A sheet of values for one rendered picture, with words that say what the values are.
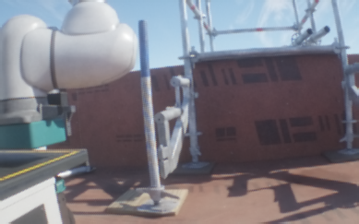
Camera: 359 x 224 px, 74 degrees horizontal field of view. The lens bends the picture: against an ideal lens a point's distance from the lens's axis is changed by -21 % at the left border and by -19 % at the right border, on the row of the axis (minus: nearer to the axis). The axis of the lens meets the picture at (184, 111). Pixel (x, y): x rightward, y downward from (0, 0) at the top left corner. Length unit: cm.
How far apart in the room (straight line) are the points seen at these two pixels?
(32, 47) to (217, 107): 151
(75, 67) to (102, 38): 9
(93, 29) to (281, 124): 155
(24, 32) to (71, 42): 13
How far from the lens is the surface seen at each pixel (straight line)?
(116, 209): 121
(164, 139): 128
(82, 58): 66
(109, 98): 222
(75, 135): 242
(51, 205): 66
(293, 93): 198
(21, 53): 69
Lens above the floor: 43
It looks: 2 degrees down
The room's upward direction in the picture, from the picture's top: 5 degrees counter-clockwise
